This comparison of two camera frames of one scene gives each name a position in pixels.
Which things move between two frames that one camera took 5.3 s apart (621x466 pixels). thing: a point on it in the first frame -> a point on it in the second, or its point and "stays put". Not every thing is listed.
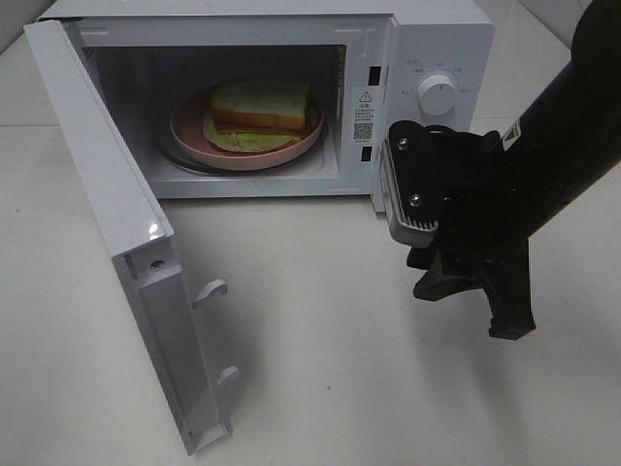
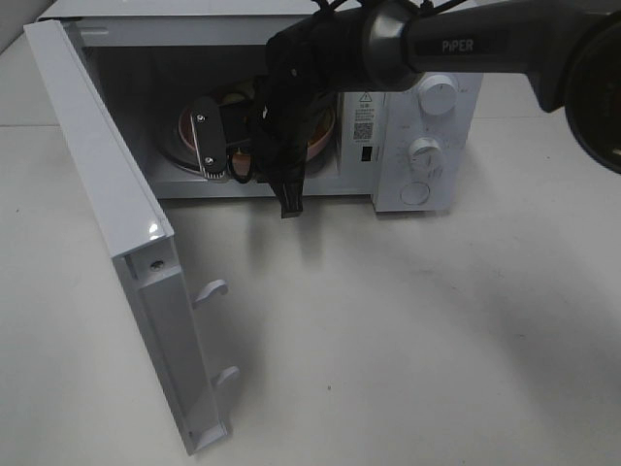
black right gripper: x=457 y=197 -> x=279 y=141
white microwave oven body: x=281 y=99 stays put
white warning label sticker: x=363 y=110 stays put
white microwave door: x=168 y=314 stays put
